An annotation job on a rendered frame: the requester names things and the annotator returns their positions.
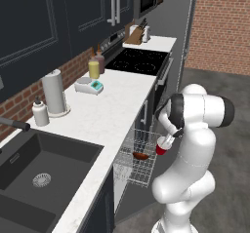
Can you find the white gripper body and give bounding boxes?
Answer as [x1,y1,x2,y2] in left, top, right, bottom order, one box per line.
[161,134,177,147]

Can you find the red cup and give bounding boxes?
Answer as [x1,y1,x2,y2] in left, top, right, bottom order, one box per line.
[155,137,169,156]

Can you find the brown bowl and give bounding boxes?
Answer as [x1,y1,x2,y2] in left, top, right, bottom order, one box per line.
[132,150,150,162]

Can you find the dark base cupboard door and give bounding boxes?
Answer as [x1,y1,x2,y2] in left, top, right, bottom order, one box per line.
[134,86,157,137]
[77,167,115,233]

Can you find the dark oven door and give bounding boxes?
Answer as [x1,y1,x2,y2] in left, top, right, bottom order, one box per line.
[152,57,175,114]

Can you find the dark dishwasher door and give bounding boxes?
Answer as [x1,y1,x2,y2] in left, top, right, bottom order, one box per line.
[113,173,164,225]

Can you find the black hob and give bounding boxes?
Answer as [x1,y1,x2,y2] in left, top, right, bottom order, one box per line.
[104,47,171,78]

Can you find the white kitchen scale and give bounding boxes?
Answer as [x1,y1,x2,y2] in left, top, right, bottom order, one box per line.
[73,76,104,97]

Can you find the yellow squeeze bottle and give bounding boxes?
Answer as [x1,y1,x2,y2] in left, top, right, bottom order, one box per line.
[87,47,101,80]

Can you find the brown squeeze bottle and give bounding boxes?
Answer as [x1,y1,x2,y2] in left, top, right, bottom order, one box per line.
[94,43,106,75]

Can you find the grey fridge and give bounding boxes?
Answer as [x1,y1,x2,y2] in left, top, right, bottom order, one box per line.
[149,0,199,94]

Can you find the white jar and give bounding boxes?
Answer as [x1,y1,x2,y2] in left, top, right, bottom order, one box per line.
[142,24,151,44]

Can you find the wooden knife block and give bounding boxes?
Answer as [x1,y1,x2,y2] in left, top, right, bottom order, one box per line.
[124,17,149,46]

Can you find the white paper towel roll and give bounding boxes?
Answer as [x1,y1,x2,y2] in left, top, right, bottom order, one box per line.
[40,68,72,119]

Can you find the white soap dispenser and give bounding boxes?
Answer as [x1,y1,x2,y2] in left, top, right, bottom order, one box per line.
[31,96,51,128]

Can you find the dark sink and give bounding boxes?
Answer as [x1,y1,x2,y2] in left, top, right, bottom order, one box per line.
[0,128,105,233]

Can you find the dark tap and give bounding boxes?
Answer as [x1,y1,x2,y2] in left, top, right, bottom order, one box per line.
[0,116,31,133]

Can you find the silver base cupboard handle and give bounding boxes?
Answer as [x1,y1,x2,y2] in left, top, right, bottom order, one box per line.
[140,99,149,126]

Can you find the wire dishwasher rack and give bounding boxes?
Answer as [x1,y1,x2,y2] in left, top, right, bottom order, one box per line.
[113,128,165,189]

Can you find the silver oven handle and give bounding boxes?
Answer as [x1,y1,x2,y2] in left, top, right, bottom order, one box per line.
[155,57,175,91]

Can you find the dark wall cupboard door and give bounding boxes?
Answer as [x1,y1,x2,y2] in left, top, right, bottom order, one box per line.
[115,0,135,33]
[0,0,73,105]
[62,0,113,59]

